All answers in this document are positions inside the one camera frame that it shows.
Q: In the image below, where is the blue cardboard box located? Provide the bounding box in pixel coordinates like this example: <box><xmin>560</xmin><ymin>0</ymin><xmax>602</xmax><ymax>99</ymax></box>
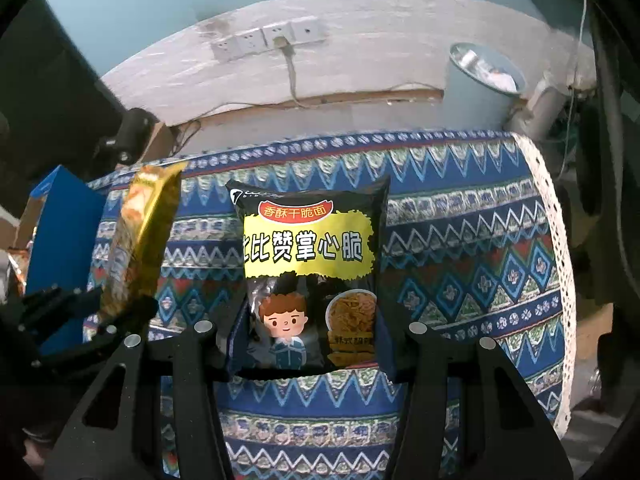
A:
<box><xmin>14</xmin><ymin>164</ymin><xmax>109</xmax><ymax>356</ymax></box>

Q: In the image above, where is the white wall socket strip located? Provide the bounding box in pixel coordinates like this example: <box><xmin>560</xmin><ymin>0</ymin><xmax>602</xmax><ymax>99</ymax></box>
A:
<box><xmin>210</xmin><ymin>16</ymin><xmax>328</xmax><ymax>63</ymax></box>

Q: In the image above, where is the small cardboard box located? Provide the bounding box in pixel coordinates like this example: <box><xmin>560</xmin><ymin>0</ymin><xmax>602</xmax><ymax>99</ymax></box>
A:
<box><xmin>138</xmin><ymin>122</ymin><xmax>177</xmax><ymax>164</ymax></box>

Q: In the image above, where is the gold yellow snack bag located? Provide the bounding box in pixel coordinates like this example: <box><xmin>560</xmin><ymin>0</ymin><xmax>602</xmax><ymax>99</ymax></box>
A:
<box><xmin>99</xmin><ymin>162</ymin><xmax>186</xmax><ymax>322</ymax></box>

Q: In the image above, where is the black cable on floor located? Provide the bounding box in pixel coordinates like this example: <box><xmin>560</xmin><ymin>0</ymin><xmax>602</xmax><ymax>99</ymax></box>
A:
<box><xmin>169</xmin><ymin>81</ymin><xmax>446</xmax><ymax>156</ymax></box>

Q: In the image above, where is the black yellow noodle snack bag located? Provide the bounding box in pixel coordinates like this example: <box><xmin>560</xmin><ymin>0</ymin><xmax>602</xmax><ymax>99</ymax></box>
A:
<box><xmin>227</xmin><ymin>177</ymin><xmax>390</xmax><ymax>375</ymax></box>

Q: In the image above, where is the black cylindrical device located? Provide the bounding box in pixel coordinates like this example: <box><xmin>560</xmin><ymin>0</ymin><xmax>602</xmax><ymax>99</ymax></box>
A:
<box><xmin>96</xmin><ymin>107</ymin><xmax>156</xmax><ymax>165</ymax></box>

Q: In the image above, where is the blue patterned tablecloth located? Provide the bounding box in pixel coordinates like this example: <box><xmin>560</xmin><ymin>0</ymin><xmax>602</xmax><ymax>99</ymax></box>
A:
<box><xmin>82</xmin><ymin>129</ymin><xmax>577</xmax><ymax>480</ymax></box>

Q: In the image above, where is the grey plug and cable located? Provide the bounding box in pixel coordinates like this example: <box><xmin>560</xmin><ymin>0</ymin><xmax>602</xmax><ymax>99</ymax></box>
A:
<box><xmin>272</xmin><ymin>34</ymin><xmax>312</xmax><ymax>110</ymax></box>

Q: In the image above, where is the black curtain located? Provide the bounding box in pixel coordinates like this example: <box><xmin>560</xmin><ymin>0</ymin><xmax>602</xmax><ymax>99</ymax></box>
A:
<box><xmin>1</xmin><ymin>0</ymin><xmax>124</xmax><ymax>217</ymax></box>

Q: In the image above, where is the light blue waste bin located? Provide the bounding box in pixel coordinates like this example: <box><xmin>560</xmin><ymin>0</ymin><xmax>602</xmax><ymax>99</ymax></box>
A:
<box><xmin>440</xmin><ymin>42</ymin><xmax>526</xmax><ymax>130</ymax></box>

